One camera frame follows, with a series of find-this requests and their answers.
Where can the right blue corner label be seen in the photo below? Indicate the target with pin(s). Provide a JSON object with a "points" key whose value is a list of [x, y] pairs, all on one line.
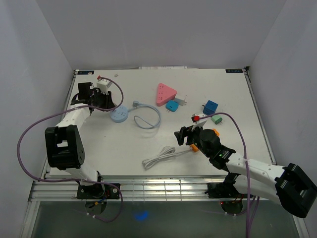
{"points": [[234, 71]]}

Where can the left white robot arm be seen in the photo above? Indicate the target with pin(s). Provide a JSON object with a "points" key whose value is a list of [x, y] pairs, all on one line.
{"points": [[65, 150]]}

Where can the green charger plug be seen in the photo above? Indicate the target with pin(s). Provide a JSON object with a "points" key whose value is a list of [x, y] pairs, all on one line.
{"points": [[217, 119]]}

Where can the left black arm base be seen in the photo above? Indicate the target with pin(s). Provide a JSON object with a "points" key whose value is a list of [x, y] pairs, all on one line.
{"points": [[98, 191]]}

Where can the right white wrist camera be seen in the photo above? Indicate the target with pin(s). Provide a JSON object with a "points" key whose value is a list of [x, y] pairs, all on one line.
{"points": [[198, 121]]}

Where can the dark blue cube socket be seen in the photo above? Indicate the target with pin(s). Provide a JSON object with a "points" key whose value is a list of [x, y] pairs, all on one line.
{"points": [[209, 108]]}

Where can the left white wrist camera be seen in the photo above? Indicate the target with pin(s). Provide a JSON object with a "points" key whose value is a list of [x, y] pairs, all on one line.
{"points": [[103, 84]]}

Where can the left blue corner label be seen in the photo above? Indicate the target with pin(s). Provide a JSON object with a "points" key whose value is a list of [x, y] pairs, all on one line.
{"points": [[85, 72]]}

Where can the cyan blue charger plug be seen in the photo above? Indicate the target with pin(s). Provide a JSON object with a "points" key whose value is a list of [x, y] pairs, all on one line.
{"points": [[171, 106]]}

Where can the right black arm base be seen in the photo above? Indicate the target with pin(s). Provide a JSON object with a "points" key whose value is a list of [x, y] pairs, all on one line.
{"points": [[223, 190]]}

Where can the blue corner label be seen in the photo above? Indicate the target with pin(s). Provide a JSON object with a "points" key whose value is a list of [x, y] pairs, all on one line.
{"points": [[234, 71], [85, 72]]}

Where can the white charger plug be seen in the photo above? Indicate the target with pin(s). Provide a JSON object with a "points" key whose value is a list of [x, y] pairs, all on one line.
{"points": [[180, 100]]}

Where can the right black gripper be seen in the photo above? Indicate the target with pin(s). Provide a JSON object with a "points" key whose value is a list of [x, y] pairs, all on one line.
{"points": [[181, 135]]}

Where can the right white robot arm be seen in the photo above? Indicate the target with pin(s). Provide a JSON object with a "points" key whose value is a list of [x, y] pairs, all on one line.
{"points": [[288, 186]]}

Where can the orange power strip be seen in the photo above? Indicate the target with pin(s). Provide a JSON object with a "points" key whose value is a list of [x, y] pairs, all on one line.
{"points": [[194, 148]]}

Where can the pink triangular power strip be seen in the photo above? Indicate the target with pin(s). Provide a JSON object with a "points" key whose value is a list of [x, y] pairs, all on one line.
{"points": [[164, 94]]}

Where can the round light blue power strip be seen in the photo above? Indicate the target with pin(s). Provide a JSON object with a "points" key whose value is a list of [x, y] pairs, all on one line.
{"points": [[119, 115]]}

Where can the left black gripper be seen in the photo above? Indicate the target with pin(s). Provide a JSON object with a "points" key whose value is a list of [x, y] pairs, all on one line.
{"points": [[108, 101]]}

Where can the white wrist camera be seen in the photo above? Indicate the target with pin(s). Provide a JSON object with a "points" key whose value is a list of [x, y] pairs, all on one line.
{"points": [[103, 84], [198, 121]]}

